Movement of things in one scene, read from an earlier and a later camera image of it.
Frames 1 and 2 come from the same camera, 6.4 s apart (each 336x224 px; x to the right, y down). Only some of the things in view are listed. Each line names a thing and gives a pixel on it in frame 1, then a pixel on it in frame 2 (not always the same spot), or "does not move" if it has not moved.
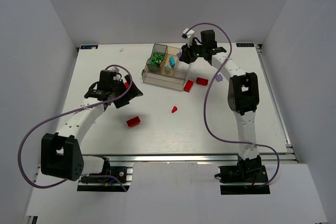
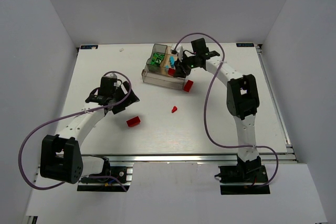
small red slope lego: x=174 y=109 does not move
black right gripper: x=187 y=55 -> x=182 y=66
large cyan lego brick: x=172 y=61 does not move
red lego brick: x=202 y=81 -> x=171 y=72
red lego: x=188 y=85 does not move
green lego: x=158 y=60 does not move
